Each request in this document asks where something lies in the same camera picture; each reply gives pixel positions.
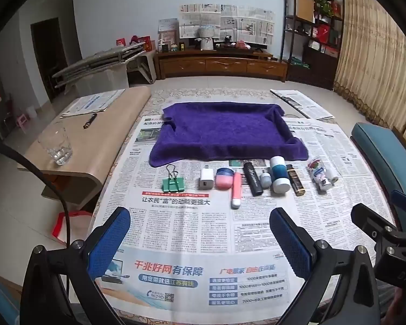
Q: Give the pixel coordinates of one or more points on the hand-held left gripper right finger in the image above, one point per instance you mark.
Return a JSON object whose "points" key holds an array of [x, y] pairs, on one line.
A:
{"points": [[291, 240]]}

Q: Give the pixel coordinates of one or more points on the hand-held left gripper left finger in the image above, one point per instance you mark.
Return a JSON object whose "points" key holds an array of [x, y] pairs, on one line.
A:
{"points": [[110, 240]]}

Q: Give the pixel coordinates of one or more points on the brown and gold bottle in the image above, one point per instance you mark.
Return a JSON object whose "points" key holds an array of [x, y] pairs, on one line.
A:
{"points": [[296, 181]]}

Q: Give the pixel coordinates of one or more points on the small grey bottle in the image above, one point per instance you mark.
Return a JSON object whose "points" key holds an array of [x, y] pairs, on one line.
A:
{"points": [[265, 180]]}

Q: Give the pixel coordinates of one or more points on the blue and white deodorant stick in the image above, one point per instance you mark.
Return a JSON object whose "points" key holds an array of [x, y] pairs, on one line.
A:
{"points": [[279, 176]]}

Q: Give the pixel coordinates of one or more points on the small printed squeeze tube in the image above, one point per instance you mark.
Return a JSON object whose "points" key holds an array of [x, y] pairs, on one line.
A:
{"points": [[319, 172]]}

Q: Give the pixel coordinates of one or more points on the black tube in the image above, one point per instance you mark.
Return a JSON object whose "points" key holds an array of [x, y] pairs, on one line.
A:
{"points": [[253, 179]]}

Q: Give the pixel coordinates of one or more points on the pink lip balm tube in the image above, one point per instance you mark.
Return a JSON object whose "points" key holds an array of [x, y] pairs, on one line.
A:
{"points": [[236, 189]]}

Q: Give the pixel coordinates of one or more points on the green binder clip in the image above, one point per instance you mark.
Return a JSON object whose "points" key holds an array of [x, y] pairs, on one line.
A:
{"points": [[172, 186]]}

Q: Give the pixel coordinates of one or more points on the pink jar with blue lid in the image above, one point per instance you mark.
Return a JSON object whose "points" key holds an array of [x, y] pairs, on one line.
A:
{"points": [[223, 181]]}

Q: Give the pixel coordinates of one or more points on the white charger adapter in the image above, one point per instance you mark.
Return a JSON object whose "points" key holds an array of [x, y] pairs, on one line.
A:
{"points": [[206, 179]]}

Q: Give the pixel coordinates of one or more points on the blue cushioned chair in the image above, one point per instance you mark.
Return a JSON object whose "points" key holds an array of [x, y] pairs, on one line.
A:
{"points": [[382, 149]]}

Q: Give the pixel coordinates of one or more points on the newspaper sheet with bold headline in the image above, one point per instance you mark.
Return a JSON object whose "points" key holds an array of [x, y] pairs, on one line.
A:
{"points": [[341, 162]]}

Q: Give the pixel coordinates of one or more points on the newspaper sheet with blue advert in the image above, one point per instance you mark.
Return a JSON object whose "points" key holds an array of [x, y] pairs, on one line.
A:
{"points": [[189, 230]]}

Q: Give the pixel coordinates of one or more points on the beige side table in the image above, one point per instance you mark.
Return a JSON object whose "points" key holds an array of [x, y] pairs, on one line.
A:
{"points": [[88, 149]]}

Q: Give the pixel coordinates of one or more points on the clear drinking glass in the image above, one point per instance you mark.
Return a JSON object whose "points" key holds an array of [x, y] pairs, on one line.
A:
{"points": [[56, 145]]}

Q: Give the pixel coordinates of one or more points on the black pen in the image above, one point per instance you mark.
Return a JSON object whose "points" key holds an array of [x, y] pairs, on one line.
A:
{"points": [[89, 122]]}

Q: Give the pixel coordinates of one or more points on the purple towel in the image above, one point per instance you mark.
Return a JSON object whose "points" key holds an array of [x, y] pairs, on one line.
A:
{"points": [[223, 132]]}

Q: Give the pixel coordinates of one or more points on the folded newspaper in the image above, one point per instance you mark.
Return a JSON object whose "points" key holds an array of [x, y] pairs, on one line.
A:
{"points": [[304, 103]]}

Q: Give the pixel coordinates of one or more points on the printed paper sheet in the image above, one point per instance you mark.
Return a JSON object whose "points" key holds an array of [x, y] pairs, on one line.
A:
{"points": [[91, 103]]}

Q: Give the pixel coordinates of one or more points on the small pink stool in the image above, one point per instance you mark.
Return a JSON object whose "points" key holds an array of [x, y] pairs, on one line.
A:
{"points": [[23, 121]]}

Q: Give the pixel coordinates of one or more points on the beige curtain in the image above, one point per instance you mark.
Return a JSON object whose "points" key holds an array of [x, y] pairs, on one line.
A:
{"points": [[375, 57]]}

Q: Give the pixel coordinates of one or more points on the translucent storage box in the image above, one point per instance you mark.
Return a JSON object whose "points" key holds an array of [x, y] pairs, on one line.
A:
{"points": [[101, 81]]}

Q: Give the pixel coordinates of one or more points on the dark display shelf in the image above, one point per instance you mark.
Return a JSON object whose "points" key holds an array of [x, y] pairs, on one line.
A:
{"points": [[311, 67]]}

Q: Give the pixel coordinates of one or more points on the grey folded table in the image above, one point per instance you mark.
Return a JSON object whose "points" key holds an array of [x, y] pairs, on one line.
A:
{"points": [[98, 61]]}

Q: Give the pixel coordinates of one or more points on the wooden television cabinet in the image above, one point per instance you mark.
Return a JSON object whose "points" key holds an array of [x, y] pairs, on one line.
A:
{"points": [[223, 66]]}

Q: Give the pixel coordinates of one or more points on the red shelf bag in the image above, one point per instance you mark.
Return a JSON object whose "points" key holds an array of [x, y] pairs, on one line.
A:
{"points": [[323, 33]]}

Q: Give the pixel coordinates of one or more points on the red gift box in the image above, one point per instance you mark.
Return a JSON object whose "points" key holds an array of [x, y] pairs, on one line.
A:
{"points": [[121, 42], [149, 44]]}

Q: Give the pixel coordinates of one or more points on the pink toy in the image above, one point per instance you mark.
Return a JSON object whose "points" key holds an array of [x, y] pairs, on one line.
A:
{"points": [[242, 44]]}

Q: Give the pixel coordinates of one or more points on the black teapot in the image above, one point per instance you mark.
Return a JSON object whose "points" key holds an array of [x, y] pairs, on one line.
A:
{"points": [[227, 40]]}

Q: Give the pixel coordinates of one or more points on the cardboard box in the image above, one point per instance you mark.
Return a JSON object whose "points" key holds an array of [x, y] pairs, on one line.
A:
{"points": [[305, 7]]}

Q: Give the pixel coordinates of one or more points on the paper poster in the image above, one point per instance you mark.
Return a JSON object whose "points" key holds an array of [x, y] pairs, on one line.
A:
{"points": [[168, 23]]}

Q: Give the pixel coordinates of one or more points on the newspaper taped on wall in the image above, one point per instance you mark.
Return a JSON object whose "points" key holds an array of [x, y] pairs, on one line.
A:
{"points": [[250, 25], [193, 20]]}

